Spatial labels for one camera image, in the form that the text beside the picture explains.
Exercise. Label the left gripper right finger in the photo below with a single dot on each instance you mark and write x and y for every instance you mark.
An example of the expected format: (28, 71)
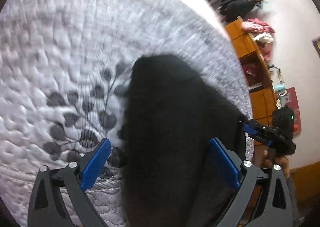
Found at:
(273, 206)

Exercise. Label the white clothing on dresser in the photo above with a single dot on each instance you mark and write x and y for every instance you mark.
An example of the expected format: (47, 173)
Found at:
(264, 38)

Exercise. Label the pink clothes pile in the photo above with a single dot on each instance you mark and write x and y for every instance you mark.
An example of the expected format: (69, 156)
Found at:
(254, 25)

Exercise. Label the person right hand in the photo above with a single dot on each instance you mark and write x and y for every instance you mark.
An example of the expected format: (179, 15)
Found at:
(282, 161)

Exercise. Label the black pants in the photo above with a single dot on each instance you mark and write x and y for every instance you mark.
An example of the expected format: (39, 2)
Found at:
(171, 115)

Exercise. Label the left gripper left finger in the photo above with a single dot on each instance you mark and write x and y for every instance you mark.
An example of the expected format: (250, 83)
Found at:
(46, 206)

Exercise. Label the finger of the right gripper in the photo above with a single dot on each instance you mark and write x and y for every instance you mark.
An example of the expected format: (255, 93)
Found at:
(255, 137)
(253, 127)

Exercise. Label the orange wooden dresser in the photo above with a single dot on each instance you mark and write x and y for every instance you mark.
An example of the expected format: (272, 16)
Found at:
(261, 92)

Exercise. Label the grey quilted bedspread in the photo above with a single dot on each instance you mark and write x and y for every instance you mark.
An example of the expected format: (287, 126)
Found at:
(65, 66)

